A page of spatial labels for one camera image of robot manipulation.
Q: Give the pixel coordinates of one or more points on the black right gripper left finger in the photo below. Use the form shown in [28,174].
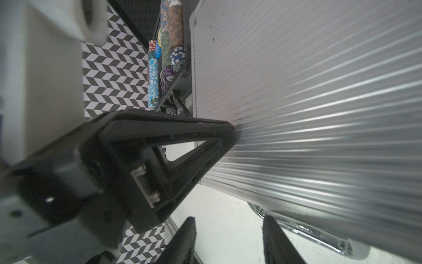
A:
[179,243]

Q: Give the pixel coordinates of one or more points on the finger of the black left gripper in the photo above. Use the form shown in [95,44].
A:
[148,163]

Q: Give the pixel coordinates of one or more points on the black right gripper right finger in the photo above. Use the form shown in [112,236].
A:
[277,247]

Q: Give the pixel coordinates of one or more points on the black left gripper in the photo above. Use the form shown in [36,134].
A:
[61,208]

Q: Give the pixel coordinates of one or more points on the small silver poker case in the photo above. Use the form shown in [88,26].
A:
[326,100]

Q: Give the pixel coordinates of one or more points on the large black poker case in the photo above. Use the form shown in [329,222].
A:
[168,91]

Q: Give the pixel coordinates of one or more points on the chip row red blue brown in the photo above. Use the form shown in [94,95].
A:
[176,30]

